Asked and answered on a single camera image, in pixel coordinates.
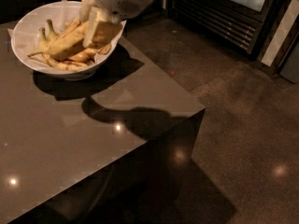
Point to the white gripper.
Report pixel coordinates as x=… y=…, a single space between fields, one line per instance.
x=102 y=29

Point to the large front yellow banana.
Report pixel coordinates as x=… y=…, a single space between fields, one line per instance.
x=64 y=46

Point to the white bowl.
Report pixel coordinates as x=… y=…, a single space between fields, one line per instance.
x=74 y=73

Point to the small bananas at bottom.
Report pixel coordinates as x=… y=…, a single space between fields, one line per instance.
x=75 y=62

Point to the white paper liner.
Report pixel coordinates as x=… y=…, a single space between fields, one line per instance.
x=21 y=41

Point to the glass door refrigerator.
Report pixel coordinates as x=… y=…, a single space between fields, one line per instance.
x=265 y=30

